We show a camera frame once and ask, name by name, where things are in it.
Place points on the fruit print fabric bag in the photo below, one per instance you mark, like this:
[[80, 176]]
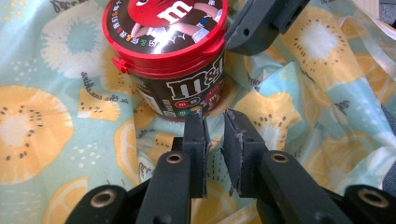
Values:
[[46, 93]]

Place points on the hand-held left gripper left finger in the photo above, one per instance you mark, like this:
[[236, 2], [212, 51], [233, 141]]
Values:
[[194, 155]]

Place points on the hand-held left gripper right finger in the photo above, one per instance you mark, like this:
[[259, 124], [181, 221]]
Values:
[[249, 168]]

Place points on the red lid candy jar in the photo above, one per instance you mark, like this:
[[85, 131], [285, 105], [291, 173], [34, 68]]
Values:
[[174, 77]]

